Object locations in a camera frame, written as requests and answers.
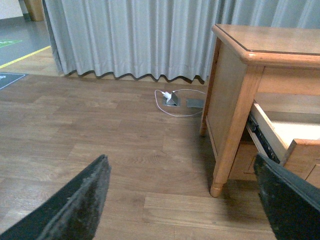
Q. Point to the metal floor outlet box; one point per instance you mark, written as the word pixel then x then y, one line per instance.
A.
pixel 171 100

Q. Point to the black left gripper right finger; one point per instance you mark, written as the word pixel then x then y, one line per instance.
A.
pixel 291 204

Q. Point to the wooden drawer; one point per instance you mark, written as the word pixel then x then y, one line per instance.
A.
pixel 243 164
pixel 291 139

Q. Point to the wooden nightstand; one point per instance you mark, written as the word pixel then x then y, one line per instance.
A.
pixel 273 65

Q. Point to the grey floor cover plate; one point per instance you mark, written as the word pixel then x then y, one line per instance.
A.
pixel 195 103

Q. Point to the teal curtain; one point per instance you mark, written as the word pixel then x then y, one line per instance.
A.
pixel 170 38

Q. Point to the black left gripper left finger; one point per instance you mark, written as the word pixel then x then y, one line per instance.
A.
pixel 72 213

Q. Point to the wooden furniture piece background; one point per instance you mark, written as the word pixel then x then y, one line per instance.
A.
pixel 35 10

